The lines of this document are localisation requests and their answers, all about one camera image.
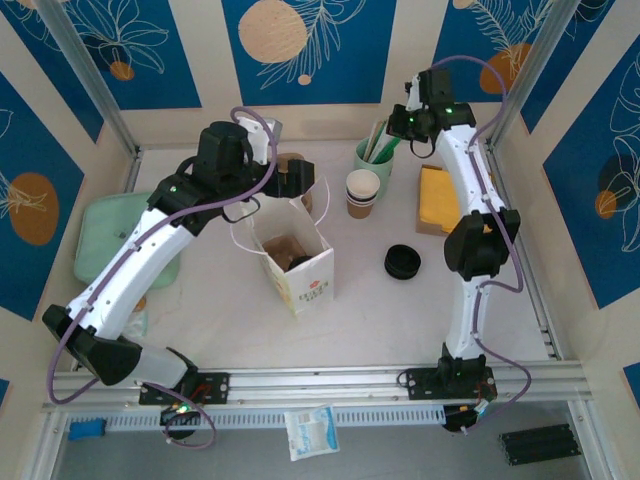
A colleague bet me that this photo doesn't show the white paper takeout bag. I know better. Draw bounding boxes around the white paper takeout bag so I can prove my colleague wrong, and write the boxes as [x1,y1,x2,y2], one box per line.
[229,174,335,317]

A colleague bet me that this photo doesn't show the pale green straw mug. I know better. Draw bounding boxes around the pale green straw mug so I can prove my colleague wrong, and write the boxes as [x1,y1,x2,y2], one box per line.
[354,138,396,199]

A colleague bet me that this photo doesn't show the stack of paper cups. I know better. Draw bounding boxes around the stack of paper cups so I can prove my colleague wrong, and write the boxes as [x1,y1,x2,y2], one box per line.
[345,168,382,204]

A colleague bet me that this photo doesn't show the brown paper cup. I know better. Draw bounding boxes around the brown paper cup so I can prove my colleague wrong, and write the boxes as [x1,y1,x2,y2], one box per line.
[347,198,376,220]

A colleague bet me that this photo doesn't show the yellow napkin stack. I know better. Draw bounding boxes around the yellow napkin stack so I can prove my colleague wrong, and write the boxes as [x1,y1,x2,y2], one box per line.
[418,166,497,236]

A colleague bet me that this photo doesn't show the stack of yellow napkins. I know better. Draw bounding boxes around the stack of yellow napkins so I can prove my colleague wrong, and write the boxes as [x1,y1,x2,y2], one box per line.
[414,163,499,238]

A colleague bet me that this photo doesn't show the mint green square container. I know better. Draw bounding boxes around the mint green square container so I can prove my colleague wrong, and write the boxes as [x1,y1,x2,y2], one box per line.
[73,192,182,291]

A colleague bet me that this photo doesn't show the pale translucent plastic bottle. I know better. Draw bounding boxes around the pale translucent plastic bottle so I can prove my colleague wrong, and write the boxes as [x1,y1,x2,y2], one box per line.
[119,304,151,341]

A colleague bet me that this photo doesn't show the white blue printed packet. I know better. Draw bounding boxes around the white blue printed packet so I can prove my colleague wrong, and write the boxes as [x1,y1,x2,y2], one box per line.
[283,403,341,462]

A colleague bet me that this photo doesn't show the left base circuit board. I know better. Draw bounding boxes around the left base circuit board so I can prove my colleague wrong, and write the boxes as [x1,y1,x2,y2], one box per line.
[159,399,202,427]

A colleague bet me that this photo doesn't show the base circuit board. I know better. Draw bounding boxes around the base circuit board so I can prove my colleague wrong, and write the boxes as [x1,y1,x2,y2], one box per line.
[443,402,496,435]
[159,399,202,427]

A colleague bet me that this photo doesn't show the right base circuit board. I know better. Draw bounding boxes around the right base circuit board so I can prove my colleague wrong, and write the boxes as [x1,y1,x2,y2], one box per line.
[443,402,496,435]

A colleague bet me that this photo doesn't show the blue plastic clamp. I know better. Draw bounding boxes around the blue plastic clamp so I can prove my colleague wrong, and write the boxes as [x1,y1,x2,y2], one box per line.
[68,418,106,442]

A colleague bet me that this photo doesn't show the black extrusion pieces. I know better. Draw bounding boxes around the black extrusion pieces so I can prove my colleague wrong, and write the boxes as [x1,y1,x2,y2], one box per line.
[498,423,584,467]

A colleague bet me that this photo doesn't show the left aluminium side rail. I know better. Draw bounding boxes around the left aluminium side rail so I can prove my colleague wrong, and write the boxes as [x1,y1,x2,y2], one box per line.
[124,148,146,195]

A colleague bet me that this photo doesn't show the aluminium side rail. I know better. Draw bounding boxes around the aluminium side rail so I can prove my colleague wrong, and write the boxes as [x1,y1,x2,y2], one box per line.
[124,148,146,195]
[483,142,564,362]

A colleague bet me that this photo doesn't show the right aluminium frame post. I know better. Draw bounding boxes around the right aluminium frame post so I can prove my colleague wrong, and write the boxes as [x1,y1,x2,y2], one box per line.
[487,0,576,151]

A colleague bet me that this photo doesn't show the aluminium frame post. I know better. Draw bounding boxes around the aluminium frame post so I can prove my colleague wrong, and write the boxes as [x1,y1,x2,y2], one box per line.
[34,0,141,157]
[487,0,576,151]

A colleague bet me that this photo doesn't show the left aluminium frame post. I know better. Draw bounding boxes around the left aluminium frame post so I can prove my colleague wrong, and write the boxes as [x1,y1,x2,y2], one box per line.
[34,0,141,157]

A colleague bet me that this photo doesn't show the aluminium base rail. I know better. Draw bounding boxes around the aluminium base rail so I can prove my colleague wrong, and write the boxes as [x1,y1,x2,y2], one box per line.
[49,363,589,409]

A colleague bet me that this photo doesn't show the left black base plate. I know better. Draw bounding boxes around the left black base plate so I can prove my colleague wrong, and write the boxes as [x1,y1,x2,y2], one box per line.
[138,370,232,407]

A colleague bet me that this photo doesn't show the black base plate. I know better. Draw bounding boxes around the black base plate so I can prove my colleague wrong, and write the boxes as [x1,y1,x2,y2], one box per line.
[403,367,497,401]
[138,370,232,407]

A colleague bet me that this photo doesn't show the right aluminium side rail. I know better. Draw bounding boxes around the right aluminium side rail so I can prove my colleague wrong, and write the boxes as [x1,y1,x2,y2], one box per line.
[483,142,564,362]

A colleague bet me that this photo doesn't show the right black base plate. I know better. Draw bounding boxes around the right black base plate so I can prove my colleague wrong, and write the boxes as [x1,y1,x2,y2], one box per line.
[403,367,497,401]

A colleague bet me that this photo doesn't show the white slotted cable duct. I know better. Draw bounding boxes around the white slotted cable duct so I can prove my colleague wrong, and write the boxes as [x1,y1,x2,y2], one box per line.
[102,405,447,432]

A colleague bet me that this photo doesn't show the thin purple cable loop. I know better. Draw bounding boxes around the thin purple cable loop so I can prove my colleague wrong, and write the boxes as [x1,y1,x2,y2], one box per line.
[163,397,221,451]

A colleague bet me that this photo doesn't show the left lower frame post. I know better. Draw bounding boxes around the left lower frame post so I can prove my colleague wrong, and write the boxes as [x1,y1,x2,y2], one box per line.
[39,402,71,480]

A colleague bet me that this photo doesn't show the right lower frame post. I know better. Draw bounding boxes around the right lower frame post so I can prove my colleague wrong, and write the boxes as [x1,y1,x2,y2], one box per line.
[567,399,607,480]

